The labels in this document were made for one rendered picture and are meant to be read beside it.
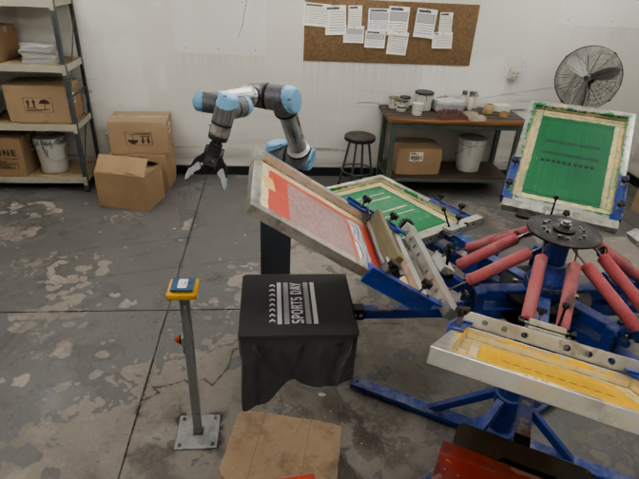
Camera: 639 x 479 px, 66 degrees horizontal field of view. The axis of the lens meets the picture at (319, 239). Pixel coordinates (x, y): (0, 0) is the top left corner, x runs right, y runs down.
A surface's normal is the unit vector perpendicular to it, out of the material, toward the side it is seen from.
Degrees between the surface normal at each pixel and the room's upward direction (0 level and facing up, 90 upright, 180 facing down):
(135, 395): 0
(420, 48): 90
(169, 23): 90
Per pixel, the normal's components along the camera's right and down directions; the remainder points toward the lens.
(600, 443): 0.05, -0.87
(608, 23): 0.08, 0.49
